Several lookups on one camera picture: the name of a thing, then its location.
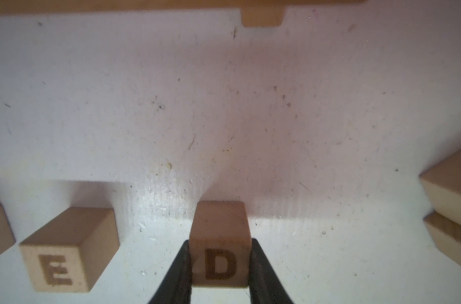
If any wooden block letter D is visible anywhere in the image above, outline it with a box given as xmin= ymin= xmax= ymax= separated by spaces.
xmin=189 ymin=201 xmax=252 ymax=288

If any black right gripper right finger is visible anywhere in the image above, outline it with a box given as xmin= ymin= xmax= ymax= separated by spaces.
xmin=248 ymin=238 xmax=294 ymax=304

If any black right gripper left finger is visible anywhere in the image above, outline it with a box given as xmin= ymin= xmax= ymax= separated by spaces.
xmin=148 ymin=240 xmax=192 ymax=304

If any wooden block lowercase f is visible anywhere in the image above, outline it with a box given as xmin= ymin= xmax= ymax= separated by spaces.
xmin=423 ymin=212 xmax=461 ymax=266

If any wooden block letter K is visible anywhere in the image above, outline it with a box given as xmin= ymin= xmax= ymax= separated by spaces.
xmin=419 ymin=149 xmax=461 ymax=225

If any wooden whiteboard stand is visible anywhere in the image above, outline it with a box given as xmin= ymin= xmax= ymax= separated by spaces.
xmin=0 ymin=0 xmax=359 ymax=27

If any wooden block letter E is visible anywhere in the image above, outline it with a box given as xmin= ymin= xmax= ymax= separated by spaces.
xmin=19 ymin=207 xmax=120 ymax=293

